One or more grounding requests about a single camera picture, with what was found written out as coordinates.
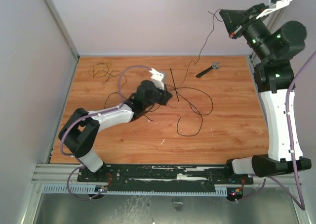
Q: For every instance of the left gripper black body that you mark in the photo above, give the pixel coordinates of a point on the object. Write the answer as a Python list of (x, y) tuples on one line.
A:
[(159, 97)]

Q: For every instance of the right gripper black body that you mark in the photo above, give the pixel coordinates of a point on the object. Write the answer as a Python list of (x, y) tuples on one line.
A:
[(242, 21)]

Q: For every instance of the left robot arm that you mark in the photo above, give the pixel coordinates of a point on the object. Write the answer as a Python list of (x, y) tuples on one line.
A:
[(80, 131)]

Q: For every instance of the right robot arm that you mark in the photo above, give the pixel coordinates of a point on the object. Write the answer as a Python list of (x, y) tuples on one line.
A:
[(274, 79)]

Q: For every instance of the black zip tie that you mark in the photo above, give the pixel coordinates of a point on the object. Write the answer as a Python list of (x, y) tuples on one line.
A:
[(174, 85)]

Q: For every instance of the black adjustable wrench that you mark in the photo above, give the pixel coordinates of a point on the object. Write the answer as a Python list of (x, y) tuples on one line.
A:
[(215, 65)]

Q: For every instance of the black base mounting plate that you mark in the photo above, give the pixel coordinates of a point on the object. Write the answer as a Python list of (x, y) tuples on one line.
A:
[(163, 177)]

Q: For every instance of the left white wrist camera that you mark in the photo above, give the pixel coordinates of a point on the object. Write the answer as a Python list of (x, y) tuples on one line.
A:
[(158, 78)]

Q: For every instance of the aluminium front rail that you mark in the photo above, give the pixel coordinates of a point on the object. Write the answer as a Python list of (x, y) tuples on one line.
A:
[(68, 173)]

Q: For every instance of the grey slotted cable duct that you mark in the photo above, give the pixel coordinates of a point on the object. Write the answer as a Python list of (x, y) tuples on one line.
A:
[(92, 190)]

